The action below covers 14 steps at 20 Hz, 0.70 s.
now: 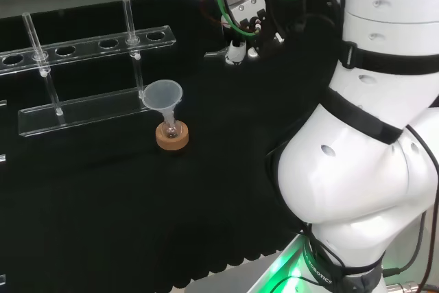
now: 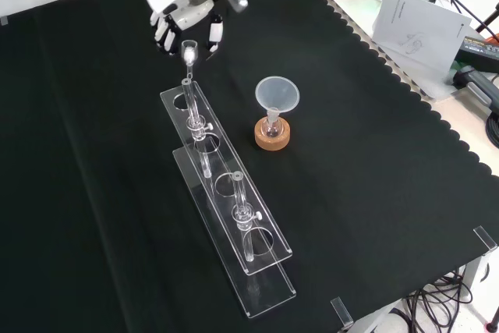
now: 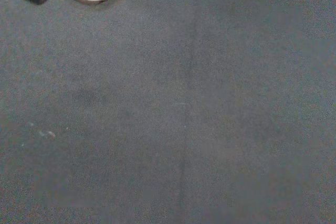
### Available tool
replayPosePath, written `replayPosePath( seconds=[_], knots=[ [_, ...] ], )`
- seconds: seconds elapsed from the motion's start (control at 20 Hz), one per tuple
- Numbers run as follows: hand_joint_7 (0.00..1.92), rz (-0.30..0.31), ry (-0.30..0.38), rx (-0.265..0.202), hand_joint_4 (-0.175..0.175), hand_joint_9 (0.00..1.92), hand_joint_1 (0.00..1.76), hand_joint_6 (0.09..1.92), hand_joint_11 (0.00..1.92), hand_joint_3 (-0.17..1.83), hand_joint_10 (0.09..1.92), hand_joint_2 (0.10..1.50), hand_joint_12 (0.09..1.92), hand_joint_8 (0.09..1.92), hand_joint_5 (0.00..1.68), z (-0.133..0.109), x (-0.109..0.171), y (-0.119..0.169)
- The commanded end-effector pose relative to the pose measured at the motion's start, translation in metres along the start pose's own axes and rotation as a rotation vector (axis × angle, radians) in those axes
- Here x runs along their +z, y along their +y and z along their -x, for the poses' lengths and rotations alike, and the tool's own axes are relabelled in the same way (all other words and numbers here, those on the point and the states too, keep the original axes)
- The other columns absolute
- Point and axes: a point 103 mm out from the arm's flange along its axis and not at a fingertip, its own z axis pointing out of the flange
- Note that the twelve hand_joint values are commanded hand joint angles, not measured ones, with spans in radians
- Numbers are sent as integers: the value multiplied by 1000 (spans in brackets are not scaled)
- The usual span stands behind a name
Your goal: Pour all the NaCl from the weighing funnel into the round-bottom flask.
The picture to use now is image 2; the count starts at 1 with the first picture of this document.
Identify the clear acrylic funnel stand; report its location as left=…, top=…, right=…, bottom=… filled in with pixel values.
left=159, top=77, right=297, bottom=319

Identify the small round-bottom glass flask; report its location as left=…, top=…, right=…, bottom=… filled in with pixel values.
left=261, top=112, right=283, bottom=140

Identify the cork ring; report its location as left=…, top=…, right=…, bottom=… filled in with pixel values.
left=253, top=118, right=293, bottom=152

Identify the black cable bundle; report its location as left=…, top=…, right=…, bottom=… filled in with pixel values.
left=389, top=266, right=476, bottom=333

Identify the black grey plug connector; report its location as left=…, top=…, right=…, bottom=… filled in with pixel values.
left=451, top=61, right=499, bottom=108

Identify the coiled black cable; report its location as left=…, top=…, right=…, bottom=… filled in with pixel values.
left=484, top=111, right=499, bottom=151

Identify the black tripod leg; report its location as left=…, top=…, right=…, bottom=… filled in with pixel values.
left=474, top=0, right=499, bottom=37

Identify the black power adapter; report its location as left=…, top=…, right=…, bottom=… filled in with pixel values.
left=456, top=34, right=499, bottom=73

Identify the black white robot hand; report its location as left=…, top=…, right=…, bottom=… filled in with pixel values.
left=143, top=0, right=225, bottom=55

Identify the translucent plastic funnel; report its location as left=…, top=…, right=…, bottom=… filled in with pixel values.
left=254, top=77, right=301, bottom=123

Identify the white paper booklet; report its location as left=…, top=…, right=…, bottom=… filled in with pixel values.
left=371, top=0, right=473, bottom=76

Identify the pale board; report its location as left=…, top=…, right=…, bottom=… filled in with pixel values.
left=324, top=0, right=469, bottom=101

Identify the clear acrylic edge clamp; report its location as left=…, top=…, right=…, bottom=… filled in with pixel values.
left=472, top=225, right=499, bottom=253
left=330, top=296, right=355, bottom=331

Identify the black table cloth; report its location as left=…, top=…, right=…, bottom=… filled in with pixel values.
left=0, top=0, right=499, bottom=333

